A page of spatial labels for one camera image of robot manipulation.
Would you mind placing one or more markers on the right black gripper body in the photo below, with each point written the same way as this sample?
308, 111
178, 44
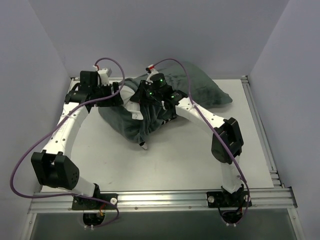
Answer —
141, 91

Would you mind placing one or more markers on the zebra and green pillowcase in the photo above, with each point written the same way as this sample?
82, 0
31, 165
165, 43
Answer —
137, 128

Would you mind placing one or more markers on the white pillow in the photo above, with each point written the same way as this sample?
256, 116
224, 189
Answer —
133, 107

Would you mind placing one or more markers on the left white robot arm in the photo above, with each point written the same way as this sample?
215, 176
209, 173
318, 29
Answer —
53, 166

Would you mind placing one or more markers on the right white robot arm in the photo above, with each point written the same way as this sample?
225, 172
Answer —
227, 140

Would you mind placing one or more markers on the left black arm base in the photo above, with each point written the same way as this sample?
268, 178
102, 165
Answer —
99, 204

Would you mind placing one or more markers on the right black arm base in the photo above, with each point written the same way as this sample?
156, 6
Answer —
231, 206

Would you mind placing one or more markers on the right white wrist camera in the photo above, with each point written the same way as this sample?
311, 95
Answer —
151, 70

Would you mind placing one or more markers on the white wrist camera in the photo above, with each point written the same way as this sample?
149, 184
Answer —
151, 70
103, 75

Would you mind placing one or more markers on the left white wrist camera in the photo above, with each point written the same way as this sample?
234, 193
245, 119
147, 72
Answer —
103, 75

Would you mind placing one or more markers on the aluminium mounting rail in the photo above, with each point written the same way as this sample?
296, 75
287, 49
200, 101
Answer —
168, 201

